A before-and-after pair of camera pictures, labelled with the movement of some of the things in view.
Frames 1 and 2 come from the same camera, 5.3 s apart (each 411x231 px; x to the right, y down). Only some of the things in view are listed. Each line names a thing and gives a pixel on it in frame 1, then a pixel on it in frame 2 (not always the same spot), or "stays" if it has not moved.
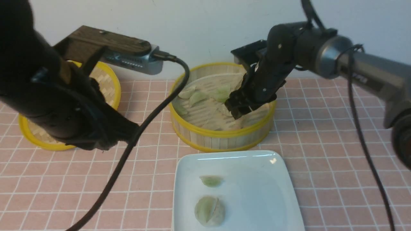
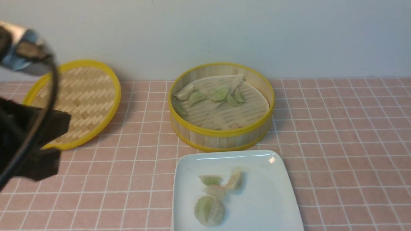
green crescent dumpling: (211, 181) stays
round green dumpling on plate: (210, 211) stays
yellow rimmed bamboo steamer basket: (201, 120) stays
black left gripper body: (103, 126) -> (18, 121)
